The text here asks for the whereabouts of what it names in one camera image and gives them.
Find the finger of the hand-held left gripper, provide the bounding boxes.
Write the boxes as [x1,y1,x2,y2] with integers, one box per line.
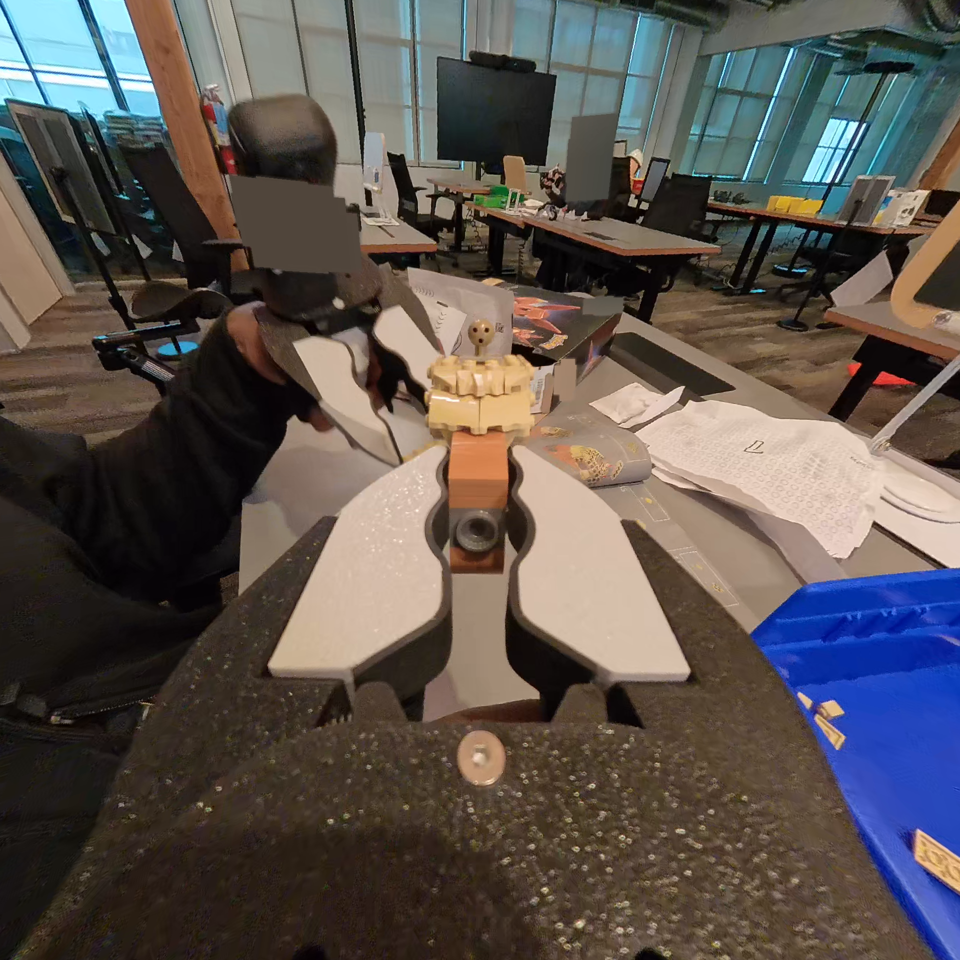
[291,330,409,469]
[371,300,451,403]

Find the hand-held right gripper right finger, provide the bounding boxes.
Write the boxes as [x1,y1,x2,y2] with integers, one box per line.
[506,444,693,688]

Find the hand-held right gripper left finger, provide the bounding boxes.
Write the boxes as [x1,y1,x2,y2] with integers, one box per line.
[266,444,456,691]

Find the tan brick model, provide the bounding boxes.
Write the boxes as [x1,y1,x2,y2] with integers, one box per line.
[425,315,543,576]

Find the blue plastic bin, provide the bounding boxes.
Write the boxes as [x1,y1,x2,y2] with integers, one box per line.
[749,569,960,960]

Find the person's left forearm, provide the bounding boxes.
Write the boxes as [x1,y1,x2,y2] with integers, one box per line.
[83,308,324,604]

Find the grey desk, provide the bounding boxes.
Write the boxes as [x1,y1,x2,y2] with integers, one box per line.
[236,263,960,721]

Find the red fire extinguisher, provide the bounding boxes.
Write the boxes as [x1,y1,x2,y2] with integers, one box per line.
[198,84,240,177]

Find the wooden pillar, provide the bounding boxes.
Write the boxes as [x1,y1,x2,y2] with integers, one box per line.
[126,0,250,274]

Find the grey instruction booklet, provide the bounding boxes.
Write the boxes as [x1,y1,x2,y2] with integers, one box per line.
[528,408,759,609]

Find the dark printed kit box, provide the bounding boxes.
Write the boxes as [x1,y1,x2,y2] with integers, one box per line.
[507,284,625,379]

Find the flattened white paper bags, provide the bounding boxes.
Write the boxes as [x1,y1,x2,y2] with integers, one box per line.
[588,381,690,433]

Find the white dotted paper sheet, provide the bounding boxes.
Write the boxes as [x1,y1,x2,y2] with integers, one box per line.
[636,396,889,562]

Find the black monitor screen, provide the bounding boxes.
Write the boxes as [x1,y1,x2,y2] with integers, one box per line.
[434,56,561,171]

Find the scattered tan bricks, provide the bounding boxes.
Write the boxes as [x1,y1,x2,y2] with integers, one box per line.
[792,687,960,889]

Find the person's black jacket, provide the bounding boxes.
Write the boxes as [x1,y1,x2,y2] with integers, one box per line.
[0,417,249,960]

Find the wooden rim table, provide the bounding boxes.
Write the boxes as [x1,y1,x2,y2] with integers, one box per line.
[702,200,934,297]

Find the black tablet on white stand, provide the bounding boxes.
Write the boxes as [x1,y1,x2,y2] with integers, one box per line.
[888,200,960,334]

